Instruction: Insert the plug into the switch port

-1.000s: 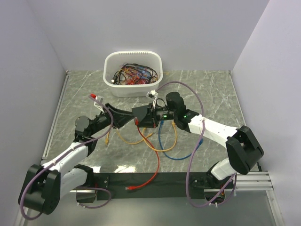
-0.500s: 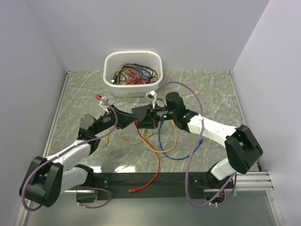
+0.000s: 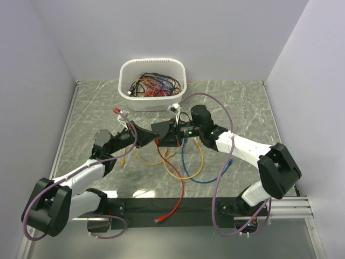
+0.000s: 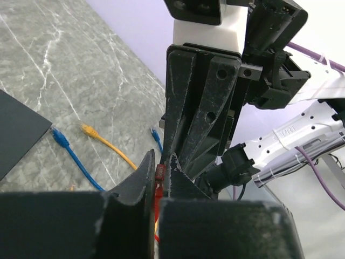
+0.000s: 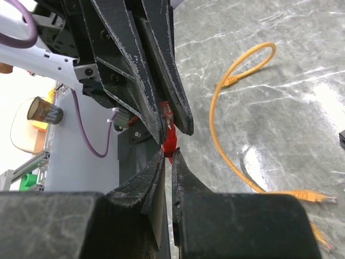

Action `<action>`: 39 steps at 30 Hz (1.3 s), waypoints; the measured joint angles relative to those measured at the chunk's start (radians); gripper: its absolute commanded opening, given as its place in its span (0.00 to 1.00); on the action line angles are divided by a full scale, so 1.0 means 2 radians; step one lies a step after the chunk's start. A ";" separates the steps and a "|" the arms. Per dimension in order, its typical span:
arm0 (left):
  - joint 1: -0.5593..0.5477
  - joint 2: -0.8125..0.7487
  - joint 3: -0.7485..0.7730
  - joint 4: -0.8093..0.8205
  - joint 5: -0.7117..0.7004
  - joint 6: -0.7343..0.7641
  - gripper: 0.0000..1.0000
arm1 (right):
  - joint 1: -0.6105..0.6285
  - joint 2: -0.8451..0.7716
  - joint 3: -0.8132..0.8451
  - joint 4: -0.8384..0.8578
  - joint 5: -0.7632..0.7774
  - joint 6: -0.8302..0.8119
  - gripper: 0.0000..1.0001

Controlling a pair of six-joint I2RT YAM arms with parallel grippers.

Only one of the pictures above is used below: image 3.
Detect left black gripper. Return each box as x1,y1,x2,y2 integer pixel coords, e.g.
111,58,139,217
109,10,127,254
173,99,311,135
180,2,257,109
108,120,160,154

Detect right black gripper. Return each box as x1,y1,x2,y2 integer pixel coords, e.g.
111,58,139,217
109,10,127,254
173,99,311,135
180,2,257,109
158,117,203,147

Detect black network switch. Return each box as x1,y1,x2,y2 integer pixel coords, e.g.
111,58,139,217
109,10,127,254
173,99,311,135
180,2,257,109
151,121,165,139

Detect blue ethernet cable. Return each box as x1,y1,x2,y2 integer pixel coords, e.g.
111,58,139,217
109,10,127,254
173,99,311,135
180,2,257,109
181,137,233,185

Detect yellow ethernet cable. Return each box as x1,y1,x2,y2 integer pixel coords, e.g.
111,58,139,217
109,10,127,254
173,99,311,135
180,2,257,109
120,147,176,167
162,138,204,180

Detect red ethernet cable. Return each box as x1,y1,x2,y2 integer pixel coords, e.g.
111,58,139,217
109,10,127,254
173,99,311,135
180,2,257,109
154,139,185,223

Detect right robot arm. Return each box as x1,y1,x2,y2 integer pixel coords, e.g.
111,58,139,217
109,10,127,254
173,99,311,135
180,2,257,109
151,105,302,216

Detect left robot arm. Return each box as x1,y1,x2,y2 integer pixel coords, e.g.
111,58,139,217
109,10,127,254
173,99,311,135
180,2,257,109
21,121,159,241

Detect white plastic tub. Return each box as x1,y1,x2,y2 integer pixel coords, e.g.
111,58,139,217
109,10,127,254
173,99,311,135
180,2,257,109
118,58,187,112

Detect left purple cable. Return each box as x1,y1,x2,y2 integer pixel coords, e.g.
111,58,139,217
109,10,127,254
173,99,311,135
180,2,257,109
22,113,139,241

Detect purple cable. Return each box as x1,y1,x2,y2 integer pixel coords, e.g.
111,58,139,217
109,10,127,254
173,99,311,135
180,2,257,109
177,93,272,237
22,113,139,241

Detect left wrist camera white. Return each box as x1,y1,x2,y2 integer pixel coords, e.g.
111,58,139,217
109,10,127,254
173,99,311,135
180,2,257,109
113,108,132,130

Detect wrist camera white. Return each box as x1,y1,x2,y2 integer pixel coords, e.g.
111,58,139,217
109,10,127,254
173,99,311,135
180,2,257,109
167,103,181,123
113,108,132,130

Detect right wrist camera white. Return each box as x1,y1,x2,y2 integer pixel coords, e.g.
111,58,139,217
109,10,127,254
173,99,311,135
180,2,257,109
167,103,181,123

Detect tangled wires in tub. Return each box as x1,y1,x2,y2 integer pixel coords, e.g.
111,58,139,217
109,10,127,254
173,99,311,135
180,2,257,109
127,71,182,98

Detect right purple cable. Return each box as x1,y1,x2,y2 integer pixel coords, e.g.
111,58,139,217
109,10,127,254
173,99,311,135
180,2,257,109
177,93,272,237

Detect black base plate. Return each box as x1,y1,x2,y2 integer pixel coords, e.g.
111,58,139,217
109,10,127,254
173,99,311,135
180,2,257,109
75,197,269,234

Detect aluminium rail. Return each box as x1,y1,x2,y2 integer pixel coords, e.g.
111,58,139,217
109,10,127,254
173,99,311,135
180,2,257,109
29,196,314,221

